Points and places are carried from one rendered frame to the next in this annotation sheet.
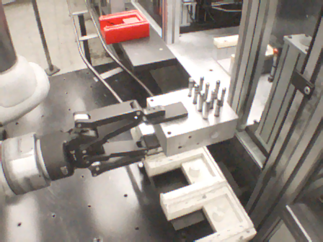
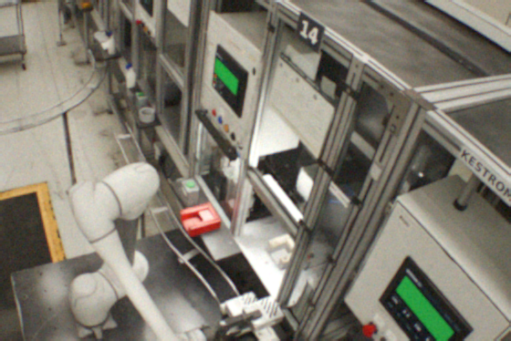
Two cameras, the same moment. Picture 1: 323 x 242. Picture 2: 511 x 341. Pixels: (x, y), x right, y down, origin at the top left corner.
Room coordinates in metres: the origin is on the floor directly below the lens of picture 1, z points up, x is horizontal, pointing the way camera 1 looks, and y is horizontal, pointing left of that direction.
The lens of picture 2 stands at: (-0.46, 0.32, 2.46)
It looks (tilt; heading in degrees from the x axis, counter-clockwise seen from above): 40 degrees down; 345
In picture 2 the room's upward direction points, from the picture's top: 11 degrees clockwise
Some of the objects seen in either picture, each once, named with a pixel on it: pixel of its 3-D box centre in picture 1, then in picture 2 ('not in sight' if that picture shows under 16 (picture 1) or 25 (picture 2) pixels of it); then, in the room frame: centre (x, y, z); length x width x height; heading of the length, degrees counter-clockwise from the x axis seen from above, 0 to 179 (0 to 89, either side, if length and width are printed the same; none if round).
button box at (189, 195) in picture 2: (117, 4); (191, 193); (1.06, 0.18, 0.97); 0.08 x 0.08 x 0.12; 21
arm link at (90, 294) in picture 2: not in sight; (88, 296); (0.55, 0.64, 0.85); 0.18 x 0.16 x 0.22; 133
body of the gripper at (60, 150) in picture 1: (73, 150); (213, 334); (0.27, 0.14, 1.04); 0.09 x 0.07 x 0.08; 111
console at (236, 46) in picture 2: not in sight; (252, 79); (1.08, -0.03, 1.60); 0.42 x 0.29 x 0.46; 21
